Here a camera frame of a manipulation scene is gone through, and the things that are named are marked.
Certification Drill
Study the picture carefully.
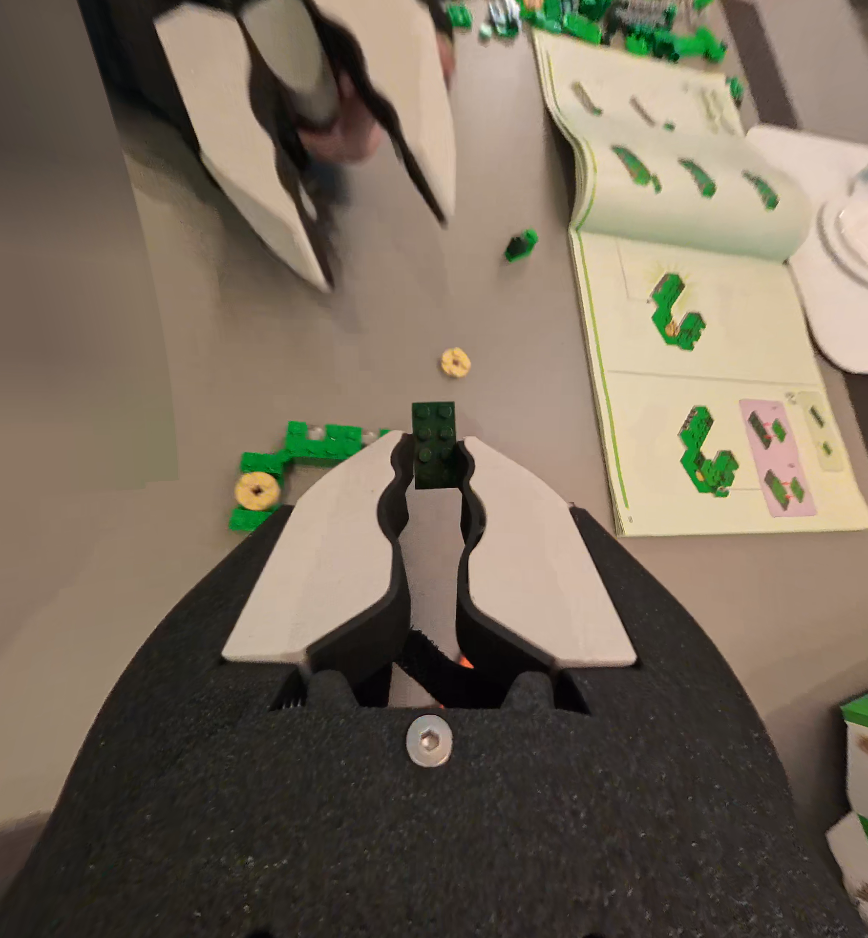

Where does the open building instruction booklet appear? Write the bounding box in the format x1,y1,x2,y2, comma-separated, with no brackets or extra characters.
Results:
531,28,868,538

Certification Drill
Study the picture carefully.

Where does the bright green toy brick assembly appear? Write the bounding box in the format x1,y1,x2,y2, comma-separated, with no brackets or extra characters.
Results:
228,421,392,533

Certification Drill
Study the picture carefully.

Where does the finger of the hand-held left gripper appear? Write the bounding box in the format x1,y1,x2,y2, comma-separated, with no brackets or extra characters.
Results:
154,0,336,294
309,0,457,224

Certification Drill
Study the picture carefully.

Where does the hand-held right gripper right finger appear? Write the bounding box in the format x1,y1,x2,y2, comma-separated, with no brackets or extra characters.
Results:
456,436,638,671

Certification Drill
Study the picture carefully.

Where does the person's left hand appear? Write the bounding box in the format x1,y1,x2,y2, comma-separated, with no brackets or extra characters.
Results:
295,103,387,166

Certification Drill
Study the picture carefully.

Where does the pile of green toy bricks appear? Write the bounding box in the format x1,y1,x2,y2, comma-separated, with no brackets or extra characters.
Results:
445,0,729,64

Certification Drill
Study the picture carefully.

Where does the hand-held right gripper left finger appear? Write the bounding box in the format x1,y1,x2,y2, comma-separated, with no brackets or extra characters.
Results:
221,431,414,684

